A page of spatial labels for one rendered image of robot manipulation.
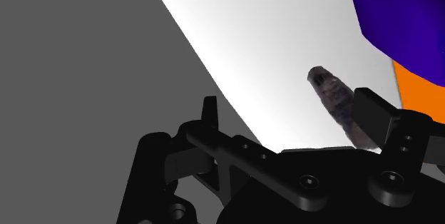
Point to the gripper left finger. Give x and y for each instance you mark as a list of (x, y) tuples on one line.
[(243, 153)]

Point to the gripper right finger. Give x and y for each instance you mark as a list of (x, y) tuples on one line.
[(403, 153)]

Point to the orange flat object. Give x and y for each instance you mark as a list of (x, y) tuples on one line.
[(415, 93)]

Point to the grey mottled elongated object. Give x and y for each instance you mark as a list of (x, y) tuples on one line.
[(333, 94)]

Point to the blue-violet block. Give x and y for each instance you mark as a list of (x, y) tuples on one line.
[(403, 14)]

